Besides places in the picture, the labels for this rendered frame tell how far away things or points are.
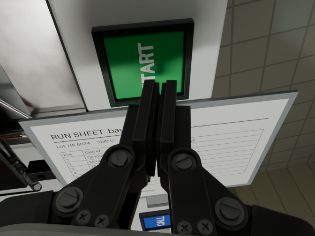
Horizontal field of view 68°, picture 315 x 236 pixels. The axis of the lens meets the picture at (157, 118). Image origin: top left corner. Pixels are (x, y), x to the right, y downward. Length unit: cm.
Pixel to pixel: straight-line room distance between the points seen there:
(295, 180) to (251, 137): 240
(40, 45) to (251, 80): 141
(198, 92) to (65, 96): 16
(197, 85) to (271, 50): 133
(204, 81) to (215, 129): 5
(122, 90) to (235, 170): 17
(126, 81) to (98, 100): 3
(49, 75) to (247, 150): 21
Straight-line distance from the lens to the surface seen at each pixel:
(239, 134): 22
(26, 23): 24
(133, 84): 16
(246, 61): 146
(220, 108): 19
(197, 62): 16
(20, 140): 40
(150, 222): 36
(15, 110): 29
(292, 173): 266
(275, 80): 165
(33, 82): 28
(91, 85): 16
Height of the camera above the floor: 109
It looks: 43 degrees down
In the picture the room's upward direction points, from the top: 171 degrees clockwise
